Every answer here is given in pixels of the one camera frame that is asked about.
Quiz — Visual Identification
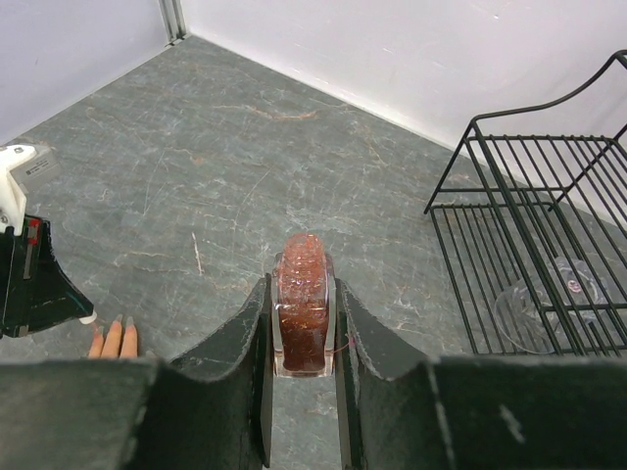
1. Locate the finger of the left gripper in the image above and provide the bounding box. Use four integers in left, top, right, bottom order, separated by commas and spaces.
24, 257, 94, 334

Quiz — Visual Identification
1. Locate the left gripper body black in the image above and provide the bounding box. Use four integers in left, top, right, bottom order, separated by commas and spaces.
1, 217, 49, 338

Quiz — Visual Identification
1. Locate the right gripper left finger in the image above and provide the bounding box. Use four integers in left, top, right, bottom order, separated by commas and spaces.
1, 277, 272, 469

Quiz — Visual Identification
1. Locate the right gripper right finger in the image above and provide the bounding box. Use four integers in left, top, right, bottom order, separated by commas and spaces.
335, 281, 626, 469

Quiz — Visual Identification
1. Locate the glitter red nail polish bottle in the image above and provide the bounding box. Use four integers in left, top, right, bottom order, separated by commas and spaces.
270, 232, 337, 378

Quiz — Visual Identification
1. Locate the clear glass in rack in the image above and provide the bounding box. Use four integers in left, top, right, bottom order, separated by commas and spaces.
493, 257, 611, 354

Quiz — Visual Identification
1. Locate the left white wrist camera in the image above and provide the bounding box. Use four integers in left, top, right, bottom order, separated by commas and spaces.
1, 144, 61, 236

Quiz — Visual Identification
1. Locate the black wire rack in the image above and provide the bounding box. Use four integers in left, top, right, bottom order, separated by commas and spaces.
425, 51, 626, 357

